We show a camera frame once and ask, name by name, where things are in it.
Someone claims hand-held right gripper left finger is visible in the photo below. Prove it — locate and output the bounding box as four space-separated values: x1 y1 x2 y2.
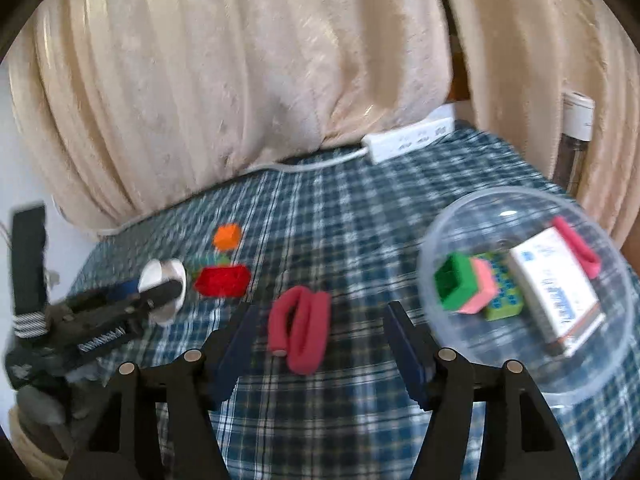
62 302 261 480

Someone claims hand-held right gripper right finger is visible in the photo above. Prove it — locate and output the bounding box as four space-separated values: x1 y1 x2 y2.
382 301 583 480

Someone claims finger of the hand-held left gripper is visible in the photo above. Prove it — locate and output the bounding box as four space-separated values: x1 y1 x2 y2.
106 280 184 329
66 281 144 317

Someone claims white plastic bottle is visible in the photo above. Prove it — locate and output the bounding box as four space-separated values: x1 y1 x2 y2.
137 257 188 328

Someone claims red building block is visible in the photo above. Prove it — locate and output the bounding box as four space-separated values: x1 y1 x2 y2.
192 264 252 298

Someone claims pink foam hand grip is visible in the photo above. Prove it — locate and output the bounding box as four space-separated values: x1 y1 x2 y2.
551 216 602 280
267 286 333 376

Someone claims green building block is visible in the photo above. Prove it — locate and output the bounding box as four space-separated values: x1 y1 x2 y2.
434 252 476 311

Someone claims orange building block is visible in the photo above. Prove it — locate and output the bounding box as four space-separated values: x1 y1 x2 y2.
212 224 243 251

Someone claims clear plastic bowl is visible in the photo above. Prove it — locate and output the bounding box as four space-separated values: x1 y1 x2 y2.
417 186 632 406

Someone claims pink building block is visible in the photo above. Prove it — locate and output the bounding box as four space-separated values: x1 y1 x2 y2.
457 257 500 316

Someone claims white medicine box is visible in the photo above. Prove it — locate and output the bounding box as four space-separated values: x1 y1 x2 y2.
507 226 607 359

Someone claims black panel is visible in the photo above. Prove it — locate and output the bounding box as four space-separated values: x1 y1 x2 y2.
11 204 48 318

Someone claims blue plaid cloth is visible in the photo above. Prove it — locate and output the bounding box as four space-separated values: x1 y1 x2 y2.
65 120 621 480

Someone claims white power strip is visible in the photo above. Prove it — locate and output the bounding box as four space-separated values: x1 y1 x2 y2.
361 117 457 165

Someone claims beige patterned curtain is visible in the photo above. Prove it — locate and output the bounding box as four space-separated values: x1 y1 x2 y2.
432 0 640 251
7 0 453 233

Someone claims white tower heater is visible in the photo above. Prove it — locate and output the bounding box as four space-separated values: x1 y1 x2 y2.
550 91 597 196

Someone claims white power cable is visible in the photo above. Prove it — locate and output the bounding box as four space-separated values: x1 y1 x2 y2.
97 146 371 236

